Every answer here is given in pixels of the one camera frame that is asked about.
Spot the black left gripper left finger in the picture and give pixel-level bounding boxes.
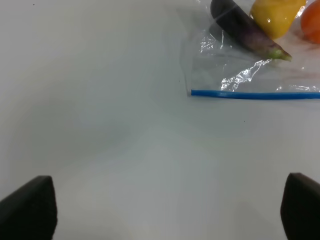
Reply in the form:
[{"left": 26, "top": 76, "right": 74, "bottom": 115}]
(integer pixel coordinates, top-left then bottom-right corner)
[{"left": 0, "top": 175, "right": 58, "bottom": 240}]

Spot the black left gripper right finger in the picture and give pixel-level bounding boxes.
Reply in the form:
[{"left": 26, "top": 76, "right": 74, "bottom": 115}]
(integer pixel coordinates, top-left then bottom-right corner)
[{"left": 280, "top": 172, "right": 320, "bottom": 240}]

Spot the clear zip bag blue seal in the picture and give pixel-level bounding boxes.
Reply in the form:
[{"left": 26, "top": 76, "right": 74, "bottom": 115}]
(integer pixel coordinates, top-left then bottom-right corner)
[{"left": 180, "top": 0, "right": 320, "bottom": 100}]

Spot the orange fruit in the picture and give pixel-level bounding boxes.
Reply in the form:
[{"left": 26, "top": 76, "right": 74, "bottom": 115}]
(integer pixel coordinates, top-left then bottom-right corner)
[{"left": 300, "top": 0, "right": 320, "bottom": 44}]

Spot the yellow pear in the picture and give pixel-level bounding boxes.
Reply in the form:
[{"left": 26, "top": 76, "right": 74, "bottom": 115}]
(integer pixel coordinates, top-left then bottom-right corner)
[{"left": 249, "top": 0, "right": 306, "bottom": 40}]

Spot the purple eggplant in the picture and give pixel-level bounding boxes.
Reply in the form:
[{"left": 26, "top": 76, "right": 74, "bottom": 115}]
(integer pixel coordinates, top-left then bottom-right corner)
[{"left": 210, "top": 0, "right": 292, "bottom": 61}]

